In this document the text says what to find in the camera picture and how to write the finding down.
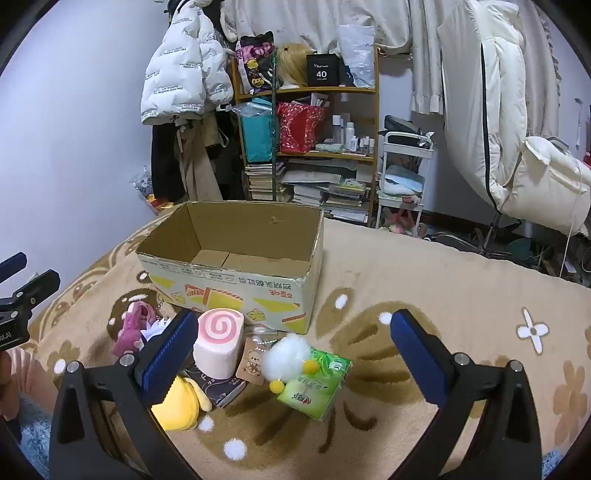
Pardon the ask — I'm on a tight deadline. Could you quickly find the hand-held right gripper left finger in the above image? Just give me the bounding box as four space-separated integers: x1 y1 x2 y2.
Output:
48 308 201 480

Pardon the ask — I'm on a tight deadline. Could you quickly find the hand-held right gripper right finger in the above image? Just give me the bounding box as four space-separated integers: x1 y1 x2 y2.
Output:
390 308 544 480

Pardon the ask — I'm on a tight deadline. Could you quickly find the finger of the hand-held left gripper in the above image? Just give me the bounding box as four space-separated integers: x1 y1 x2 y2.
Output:
0 251 27 283
0 270 61 320

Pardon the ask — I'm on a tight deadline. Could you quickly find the white spiky toy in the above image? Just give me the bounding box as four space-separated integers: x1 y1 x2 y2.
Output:
139 318 174 344

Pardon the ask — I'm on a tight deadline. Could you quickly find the pink swirl roll plush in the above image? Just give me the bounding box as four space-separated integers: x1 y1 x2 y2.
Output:
192 308 245 380

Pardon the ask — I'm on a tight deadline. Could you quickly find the pink plush toy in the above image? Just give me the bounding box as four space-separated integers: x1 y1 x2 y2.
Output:
111 301 160 358

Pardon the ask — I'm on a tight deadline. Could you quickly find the yellow plush toy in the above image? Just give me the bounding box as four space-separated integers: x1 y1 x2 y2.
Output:
150 375 214 432

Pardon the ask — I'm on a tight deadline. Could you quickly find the black tissue packet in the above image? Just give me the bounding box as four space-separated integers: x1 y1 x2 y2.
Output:
185 364 247 409

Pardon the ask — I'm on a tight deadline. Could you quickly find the brown bear card charm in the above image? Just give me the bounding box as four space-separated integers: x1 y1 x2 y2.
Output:
235 338 269 386

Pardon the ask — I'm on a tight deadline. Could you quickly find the printed cardboard box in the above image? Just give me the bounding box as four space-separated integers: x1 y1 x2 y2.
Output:
135 200 325 335

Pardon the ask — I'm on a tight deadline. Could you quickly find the green tissue packet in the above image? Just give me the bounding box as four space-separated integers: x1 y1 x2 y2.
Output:
276 347 352 422

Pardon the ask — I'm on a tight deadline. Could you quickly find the white pompom with yellow balls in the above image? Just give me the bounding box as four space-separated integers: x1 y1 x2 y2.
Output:
261 335 320 395

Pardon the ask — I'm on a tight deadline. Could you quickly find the beige printed blanket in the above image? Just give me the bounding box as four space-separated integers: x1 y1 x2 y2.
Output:
18 210 591 480

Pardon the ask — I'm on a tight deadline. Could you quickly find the blue fluffy cloth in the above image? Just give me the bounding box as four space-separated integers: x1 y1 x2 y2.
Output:
9 397 54 480

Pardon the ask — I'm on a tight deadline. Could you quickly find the black rack base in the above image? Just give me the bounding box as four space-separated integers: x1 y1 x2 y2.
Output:
434 212 525 260

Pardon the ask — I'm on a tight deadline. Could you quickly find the pink toy under cart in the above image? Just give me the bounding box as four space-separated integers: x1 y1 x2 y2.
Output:
390 208 419 236

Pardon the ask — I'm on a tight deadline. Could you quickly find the black hanging garment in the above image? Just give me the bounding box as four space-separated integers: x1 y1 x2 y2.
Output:
151 120 185 204

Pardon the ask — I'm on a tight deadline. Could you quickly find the light blue folded cloth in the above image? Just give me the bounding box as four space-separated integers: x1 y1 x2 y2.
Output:
383 166 424 195

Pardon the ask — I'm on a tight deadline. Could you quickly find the pile of books and papers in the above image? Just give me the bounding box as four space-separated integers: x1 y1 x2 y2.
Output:
279 159 370 224

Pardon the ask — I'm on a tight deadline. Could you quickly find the stack of books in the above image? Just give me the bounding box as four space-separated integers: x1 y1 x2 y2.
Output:
244 161 287 202

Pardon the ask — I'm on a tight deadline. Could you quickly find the beige hanging garment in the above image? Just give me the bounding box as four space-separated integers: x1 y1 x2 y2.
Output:
173 113 227 201

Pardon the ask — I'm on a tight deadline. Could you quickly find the white trolley cart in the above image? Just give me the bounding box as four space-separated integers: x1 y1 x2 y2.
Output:
375 130 435 232

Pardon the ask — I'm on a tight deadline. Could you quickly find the row of white bottles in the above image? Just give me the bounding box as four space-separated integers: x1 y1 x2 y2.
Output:
330 114 376 155

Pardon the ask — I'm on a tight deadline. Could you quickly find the black item on cart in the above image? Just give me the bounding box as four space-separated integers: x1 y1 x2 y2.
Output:
384 114 422 136

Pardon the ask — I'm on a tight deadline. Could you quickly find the teal bag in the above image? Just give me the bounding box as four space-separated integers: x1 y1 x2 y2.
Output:
240 99 280 163

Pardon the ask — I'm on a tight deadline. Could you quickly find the green pole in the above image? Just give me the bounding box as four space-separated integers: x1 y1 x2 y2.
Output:
271 46 280 202

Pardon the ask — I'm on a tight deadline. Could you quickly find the white printed puffer jacket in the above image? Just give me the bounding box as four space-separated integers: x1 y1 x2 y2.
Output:
140 0 235 126

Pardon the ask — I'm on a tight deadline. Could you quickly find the red patterned bag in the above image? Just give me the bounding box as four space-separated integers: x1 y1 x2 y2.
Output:
276 102 326 154

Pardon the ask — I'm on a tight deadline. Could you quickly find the cream padded coat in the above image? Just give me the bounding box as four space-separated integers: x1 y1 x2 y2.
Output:
436 0 529 214

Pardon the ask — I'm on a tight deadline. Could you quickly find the wooden shelf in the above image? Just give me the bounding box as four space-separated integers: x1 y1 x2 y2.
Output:
231 46 380 227

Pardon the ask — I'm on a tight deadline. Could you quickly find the black box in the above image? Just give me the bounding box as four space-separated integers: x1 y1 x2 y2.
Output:
306 53 341 88

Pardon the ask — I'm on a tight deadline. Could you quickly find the black pink printed bag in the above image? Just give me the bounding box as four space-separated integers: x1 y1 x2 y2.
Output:
236 31 278 93

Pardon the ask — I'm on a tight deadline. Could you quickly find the clear plastic bag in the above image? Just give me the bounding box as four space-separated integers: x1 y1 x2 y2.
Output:
337 24 377 89

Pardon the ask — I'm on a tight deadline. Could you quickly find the blonde wig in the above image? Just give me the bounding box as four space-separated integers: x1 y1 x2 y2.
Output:
276 43 309 88

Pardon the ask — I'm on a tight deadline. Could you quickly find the white hanging fabric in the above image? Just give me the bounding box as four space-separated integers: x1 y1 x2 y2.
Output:
222 0 416 56

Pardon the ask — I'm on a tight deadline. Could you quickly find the white cord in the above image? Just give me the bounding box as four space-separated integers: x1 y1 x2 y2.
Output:
560 157 583 278

